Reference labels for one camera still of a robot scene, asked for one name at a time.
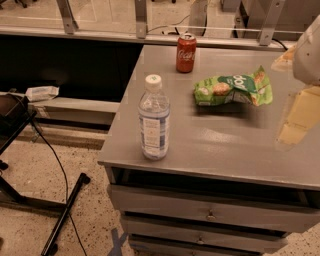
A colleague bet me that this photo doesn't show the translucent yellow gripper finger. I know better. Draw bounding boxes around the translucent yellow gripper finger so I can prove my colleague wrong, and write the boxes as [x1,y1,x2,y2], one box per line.
[271,45,296,72]
[275,85,320,151]

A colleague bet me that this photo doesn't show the green rice chip bag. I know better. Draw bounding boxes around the green rice chip bag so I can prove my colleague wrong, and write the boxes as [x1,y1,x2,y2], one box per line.
[194,66,273,106]

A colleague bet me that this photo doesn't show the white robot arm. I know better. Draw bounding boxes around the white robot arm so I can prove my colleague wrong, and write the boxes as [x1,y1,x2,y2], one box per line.
[271,15,320,150]

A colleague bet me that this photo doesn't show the clear plastic water bottle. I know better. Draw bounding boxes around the clear plastic water bottle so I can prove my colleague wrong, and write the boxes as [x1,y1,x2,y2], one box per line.
[138,74,170,160]

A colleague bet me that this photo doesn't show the red cola can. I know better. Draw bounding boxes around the red cola can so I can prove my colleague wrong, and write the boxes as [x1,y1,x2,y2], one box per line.
[176,33,197,73]

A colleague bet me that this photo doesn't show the middle grey drawer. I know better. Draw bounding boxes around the middle grey drawer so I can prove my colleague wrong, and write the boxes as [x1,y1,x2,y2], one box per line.
[120,213,288,254]

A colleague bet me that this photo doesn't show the grey drawer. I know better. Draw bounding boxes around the grey drawer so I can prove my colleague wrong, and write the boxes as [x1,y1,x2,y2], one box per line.
[108,184,320,233]
[128,234,264,256]
[120,213,288,254]

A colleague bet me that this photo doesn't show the top grey drawer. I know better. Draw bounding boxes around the top grey drawer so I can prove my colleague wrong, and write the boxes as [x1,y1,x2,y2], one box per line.
[108,184,320,233]

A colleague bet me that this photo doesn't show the grey drawer cabinet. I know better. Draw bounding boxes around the grey drawer cabinet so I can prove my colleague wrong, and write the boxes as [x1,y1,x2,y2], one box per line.
[97,44,320,256]

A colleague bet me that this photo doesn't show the bottom grey drawer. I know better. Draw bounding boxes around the bottom grey drawer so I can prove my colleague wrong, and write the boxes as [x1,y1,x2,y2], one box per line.
[128,234,264,256]

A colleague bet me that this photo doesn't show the blue tape on floor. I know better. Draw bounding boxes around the blue tape on floor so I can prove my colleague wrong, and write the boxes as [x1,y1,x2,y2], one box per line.
[107,228,128,256]

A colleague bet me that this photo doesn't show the white wipes packet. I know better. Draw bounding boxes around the white wipes packet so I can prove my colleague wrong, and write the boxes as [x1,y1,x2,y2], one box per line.
[25,86,59,102]

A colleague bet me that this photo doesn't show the black metal stand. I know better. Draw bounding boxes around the black metal stand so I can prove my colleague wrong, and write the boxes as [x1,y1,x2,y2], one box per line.
[0,94,90,256]

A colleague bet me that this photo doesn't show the right metal railing bracket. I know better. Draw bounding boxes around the right metal railing bracket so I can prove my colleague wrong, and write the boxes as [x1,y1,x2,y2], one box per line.
[259,0,286,46]

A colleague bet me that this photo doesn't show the metal railing bracket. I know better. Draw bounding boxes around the metal railing bracket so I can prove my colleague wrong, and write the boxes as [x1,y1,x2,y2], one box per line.
[259,0,286,46]
[134,0,147,39]
[56,0,79,34]

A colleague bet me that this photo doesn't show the middle metal railing bracket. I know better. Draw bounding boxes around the middle metal railing bracket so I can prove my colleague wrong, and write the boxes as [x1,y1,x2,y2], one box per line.
[134,0,147,39]

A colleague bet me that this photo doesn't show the left metal railing bracket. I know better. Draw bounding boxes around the left metal railing bracket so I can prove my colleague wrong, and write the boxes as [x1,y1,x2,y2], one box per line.
[56,0,79,34]

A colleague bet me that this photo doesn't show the black cable on floor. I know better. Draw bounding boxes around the black cable on floor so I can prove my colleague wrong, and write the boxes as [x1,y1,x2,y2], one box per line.
[30,119,88,256]

